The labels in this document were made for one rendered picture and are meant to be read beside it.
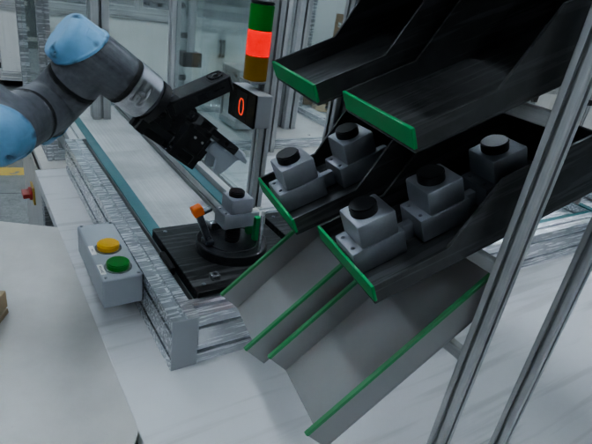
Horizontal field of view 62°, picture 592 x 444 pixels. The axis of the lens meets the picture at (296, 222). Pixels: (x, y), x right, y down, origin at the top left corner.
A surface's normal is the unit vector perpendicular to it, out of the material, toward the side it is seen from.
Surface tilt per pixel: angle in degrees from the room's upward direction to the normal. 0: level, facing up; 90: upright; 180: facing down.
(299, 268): 45
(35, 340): 0
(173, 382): 0
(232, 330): 90
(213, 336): 90
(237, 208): 90
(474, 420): 0
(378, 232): 90
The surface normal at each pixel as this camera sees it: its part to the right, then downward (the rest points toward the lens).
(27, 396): 0.14, -0.89
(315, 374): -0.55, -0.59
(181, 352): 0.53, 0.44
